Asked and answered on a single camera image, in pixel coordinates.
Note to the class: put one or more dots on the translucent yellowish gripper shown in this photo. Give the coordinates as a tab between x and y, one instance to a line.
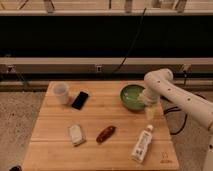
150	111

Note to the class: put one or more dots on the green ceramic bowl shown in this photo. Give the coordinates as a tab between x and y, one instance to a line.
129	97

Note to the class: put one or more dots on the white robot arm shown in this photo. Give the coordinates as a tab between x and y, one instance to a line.
159	82

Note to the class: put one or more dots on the white plastic bottle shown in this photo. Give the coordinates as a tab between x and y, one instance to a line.
140	149

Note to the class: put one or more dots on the wooden cutting board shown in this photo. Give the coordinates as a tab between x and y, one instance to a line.
51	149

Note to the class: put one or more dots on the brown sausage-shaped object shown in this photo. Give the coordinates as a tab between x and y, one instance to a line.
105	134

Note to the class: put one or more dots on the black smartphone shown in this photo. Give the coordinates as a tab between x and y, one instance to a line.
80	100

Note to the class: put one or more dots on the white wrapped packet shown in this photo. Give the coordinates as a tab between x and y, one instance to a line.
76	134

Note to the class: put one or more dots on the white plastic cup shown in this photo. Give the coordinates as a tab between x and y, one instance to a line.
61	91

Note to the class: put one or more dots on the white wall outlet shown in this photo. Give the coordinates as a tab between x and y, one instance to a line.
99	68

